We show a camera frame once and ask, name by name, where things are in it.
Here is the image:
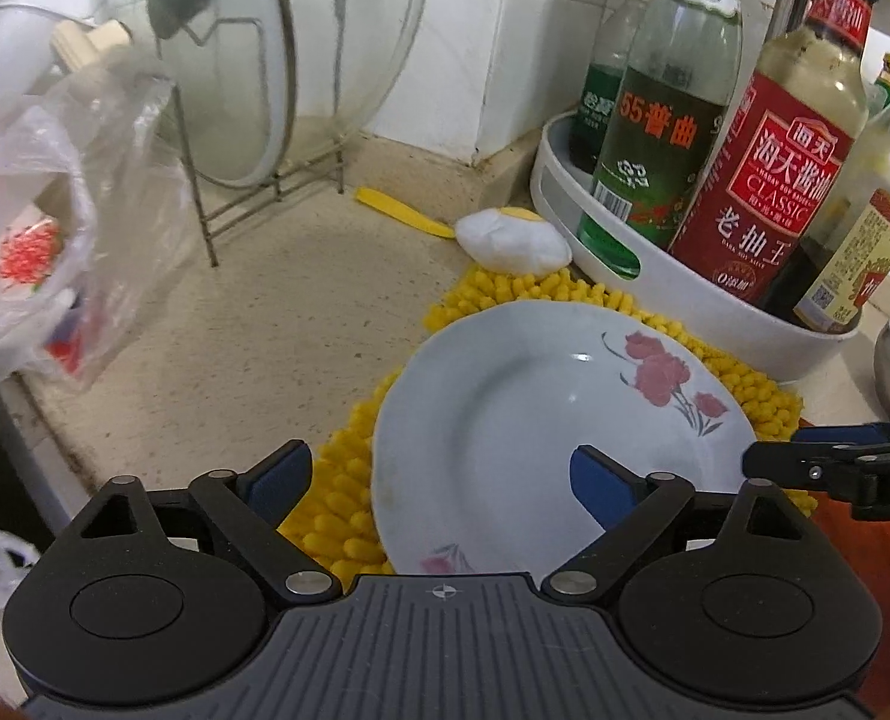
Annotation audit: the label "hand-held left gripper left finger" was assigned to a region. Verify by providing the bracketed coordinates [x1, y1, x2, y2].
[77, 441, 341, 605]

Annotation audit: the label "white round bottle tray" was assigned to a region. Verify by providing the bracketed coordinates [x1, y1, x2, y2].
[529, 109, 863, 383]

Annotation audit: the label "orange cloth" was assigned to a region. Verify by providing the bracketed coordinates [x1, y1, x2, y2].
[808, 491, 890, 720]

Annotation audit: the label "clear plastic bag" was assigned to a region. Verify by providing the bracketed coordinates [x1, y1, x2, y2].
[0, 64, 193, 410]

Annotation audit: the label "large green glass bottle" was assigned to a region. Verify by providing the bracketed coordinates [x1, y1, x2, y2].
[578, 0, 744, 286]

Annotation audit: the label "metal lid rack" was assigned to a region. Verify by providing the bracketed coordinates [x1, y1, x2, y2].
[156, 0, 350, 268]

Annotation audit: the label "red-label soy sauce bottle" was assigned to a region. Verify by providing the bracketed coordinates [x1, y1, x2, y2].
[666, 0, 888, 308]

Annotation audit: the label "glass lid with wooden knob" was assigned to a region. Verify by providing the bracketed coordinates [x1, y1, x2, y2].
[0, 1, 163, 102]

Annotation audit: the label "large glass pot lid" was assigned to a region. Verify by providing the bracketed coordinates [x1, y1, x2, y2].
[257, 0, 432, 160]

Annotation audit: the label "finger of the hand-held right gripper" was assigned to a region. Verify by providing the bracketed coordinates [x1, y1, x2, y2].
[741, 439, 843, 500]
[793, 418, 890, 447]

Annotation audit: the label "yellow-label sauce bottle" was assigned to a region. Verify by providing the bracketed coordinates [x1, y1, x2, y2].
[790, 49, 890, 335]

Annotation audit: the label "small clear green-label bottle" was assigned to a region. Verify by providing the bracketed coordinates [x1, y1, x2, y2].
[569, 0, 652, 173]

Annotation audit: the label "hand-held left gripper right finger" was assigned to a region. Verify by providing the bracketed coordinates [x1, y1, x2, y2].
[542, 444, 813, 605]

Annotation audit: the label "yellow chenille hand towel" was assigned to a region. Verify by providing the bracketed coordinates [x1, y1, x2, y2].
[280, 186, 806, 593]

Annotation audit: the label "white floral plate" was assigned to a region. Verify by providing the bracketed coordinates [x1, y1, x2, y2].
[370, 300, 759, 577]

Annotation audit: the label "glass lid with black knob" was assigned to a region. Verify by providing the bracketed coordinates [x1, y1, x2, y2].
[83, 0, 300, 192]

